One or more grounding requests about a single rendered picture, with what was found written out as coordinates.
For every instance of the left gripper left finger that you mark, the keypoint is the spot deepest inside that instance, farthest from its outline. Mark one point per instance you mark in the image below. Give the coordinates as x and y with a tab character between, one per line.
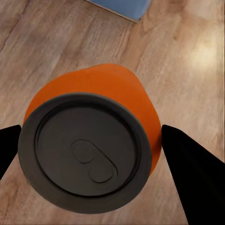
8	146

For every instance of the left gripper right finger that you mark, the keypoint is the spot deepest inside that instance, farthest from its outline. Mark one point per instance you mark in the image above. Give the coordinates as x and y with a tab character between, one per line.
199	177

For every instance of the can of soda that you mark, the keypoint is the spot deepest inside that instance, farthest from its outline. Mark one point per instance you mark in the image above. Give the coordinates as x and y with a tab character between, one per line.
90	139

